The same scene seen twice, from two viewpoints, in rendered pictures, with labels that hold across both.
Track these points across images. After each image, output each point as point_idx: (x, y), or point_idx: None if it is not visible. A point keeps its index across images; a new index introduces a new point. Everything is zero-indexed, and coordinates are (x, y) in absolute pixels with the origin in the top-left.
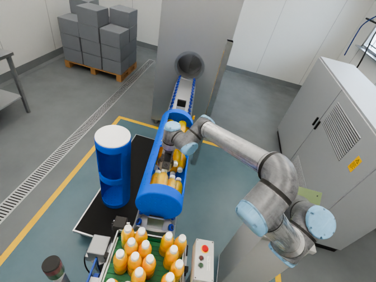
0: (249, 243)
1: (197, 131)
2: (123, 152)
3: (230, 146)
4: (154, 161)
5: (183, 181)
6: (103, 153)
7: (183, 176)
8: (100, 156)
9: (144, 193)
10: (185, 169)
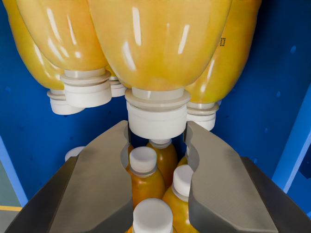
0: None
1: None
2: (297, 182)
3: None
4: (288, 188)
5: (43, 100)
6: (302, 165)
7: (52, 131)
8: (309, 156)
9: None
10: (13, 168)
